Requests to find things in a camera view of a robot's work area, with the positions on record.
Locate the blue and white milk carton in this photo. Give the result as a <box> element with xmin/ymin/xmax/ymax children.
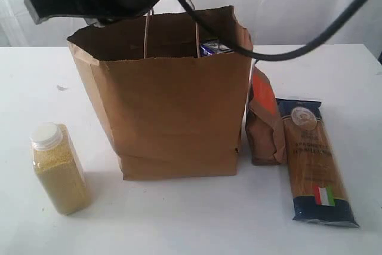
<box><xmin>200</xmin><ymin>39</ymin><xmax>233</xmax><ymax>57</ymax></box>

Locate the spaghetti packet with Italian flag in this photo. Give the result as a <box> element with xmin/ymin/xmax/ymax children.
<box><xmin>277</xmin><ymin>99</ymin><xmax>358</xmax><ymax>228</ymax></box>

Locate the brown paper shopping bag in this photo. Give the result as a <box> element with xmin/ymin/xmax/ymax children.
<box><xmin>67</xmin><ymin>13</ymin><xmax>251</xmax><ymax>180</ymax></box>

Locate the millet bottle with white cap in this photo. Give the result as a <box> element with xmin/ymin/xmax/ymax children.
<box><xmin>30</xmin><ymin>122</ymin><xmax>90</xmax><ymax>215</ymax></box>

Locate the brown pouch with orange label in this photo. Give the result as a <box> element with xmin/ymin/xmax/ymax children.
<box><xmin>245</xmin><ymin>64</ymin><xmax>287</xmax><ymax>165</ymax></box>

